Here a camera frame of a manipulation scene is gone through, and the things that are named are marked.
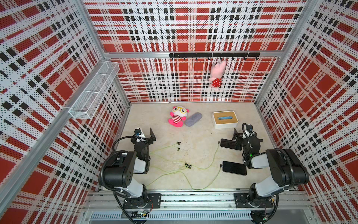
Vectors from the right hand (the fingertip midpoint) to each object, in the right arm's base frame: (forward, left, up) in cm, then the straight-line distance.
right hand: (243, 128), depth 92 cm
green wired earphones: (-22, +37, -9) cm, 44 cm away
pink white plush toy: (+14, +45, -4) cm, 47 cm away
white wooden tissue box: (+14, +8, -9) cm, 18 cm away
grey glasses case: (+13, +33, -8) cm, 36 cm away
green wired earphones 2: (-20, +40, -10) cm, 46 cm away
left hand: (-2, +64, +2) cm, 64 cm away
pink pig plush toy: (+29, +17, +25) cm, 42 cm away
